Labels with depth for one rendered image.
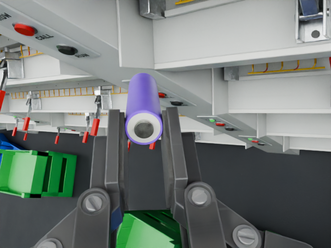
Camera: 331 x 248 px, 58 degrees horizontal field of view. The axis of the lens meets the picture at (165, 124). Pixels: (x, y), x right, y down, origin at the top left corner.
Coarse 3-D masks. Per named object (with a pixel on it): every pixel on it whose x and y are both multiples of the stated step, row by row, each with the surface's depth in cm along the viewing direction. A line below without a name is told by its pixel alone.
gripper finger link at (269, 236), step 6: (264, 234) 11; (270, 234) 11; (276, 234) 11; (264, 240) 11; (270, 240) 11; (276, 240) 11; (282, 240) 11; (288, 240) 11; (294, 240) 11; (264, 246) 11; (270, 246) 11; (276, 246) 11; (282, 246) 11; (288, 246) 11; (294, 246) 11; (300, 246) 11; (306, 246) 11
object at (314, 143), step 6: (288, 138) 77; (294, 138) 77; (300, 138) 76; (306, 138) 75; (312, 138) 74; (318, 138) 74; (324, 138) 73; (330, 138) 72; (288, 144) 77; (294, 144) 77; (300, 144) 76; (306, 144) 75; (312, 144) 74; (318, 144) 74; (324, 144) 73; (330, 144) 72; (318, 150) 74; (324, 150) 73; (330, 150) 72
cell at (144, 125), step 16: (144, 80) 18; (128, 96) 17; (144, 96) 15; (128, 112) 14; (144, 112) 13; (160, 112) 14; (128, 128) 14; (144, 128) 14; (160, 128) 14; (144, 144) 14
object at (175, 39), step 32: (128, 0) 28; (160, 0) 30; (192, 0) 28; (224, 0) 26; (256, 0) 25; (288, 0) 23; (320, 0) 22; (128, 32) 29; (160, 32) 31; (192, 32) 29; (224, 32) 27; (256, 32) 25; (288, 32) 24; (320, 32) 22; (128, 64) 29; (160, 64) 31; (192, 64) 29; (224, 64) 29
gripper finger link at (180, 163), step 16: (176, 112) 14; (176, 128) 13; (176, 144) 12; (192, 144) 13; (176, 160) 12; (192, 160) 13; (176, 176) 12; (192, 176) 12; (176, 192) 12; (176, 208) 12; (224, 208) 12; (224, 224) 11; (240, 224) 11; (240, 240) 11; (256, 240) 11
